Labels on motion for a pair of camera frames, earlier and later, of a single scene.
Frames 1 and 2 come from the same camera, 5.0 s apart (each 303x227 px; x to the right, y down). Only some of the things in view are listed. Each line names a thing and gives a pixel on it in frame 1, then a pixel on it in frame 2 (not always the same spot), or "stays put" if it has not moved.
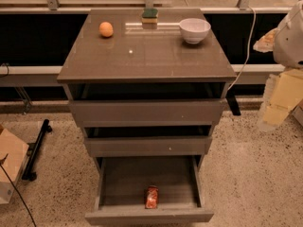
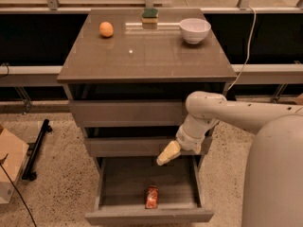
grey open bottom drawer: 121,184 stays put
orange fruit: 106,28 stays put
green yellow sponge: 150,15 stays put
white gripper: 290,44 -> 188,142
